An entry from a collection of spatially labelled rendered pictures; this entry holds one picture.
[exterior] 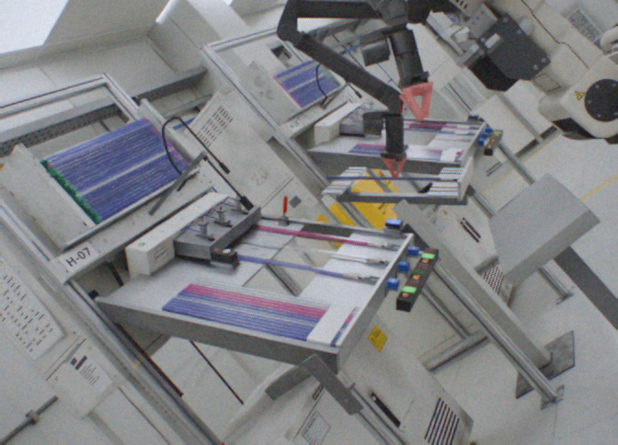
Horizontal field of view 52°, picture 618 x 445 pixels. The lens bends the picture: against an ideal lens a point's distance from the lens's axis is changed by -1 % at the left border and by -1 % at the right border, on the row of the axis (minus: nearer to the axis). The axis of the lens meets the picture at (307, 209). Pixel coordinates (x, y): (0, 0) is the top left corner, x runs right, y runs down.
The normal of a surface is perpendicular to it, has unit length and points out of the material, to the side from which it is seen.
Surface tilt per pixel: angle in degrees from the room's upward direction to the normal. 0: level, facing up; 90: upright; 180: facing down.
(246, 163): 90
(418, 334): 90
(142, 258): 90
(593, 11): 90
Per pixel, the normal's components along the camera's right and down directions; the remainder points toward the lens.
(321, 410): 0.63, -0.56
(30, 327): -0.36, 0.41
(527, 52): -0.08, 0.07
